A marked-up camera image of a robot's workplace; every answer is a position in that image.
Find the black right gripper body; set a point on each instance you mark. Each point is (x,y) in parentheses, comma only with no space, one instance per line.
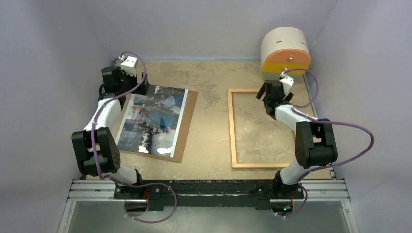
(265,101)

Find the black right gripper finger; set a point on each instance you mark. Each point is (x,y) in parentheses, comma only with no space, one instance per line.
(261,91)
(288,97)

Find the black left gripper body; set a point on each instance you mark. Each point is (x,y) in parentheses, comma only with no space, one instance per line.
(127,82)

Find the printed colour photo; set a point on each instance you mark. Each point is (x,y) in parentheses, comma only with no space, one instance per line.
(154,120)

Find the brown cardboard backing board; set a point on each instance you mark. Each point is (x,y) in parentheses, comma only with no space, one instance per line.
(186,125)

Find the light wooden picture frame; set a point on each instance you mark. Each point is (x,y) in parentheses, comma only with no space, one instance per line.
(234,162)

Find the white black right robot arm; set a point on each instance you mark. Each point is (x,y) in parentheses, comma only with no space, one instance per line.
(315,145)

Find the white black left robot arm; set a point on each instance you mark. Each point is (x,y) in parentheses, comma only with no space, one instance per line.
(94,146)

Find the round white drawer cabinet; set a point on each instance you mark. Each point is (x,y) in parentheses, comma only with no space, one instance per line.
(284,49)

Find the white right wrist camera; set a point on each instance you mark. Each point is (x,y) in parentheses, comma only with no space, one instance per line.
(287,82)

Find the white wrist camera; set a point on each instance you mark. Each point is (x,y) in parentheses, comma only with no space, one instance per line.
(287,82)
(129,65)

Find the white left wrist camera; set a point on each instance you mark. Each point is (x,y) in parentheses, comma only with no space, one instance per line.
(129,65)

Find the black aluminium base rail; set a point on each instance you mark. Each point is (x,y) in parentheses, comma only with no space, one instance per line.
(258,194)

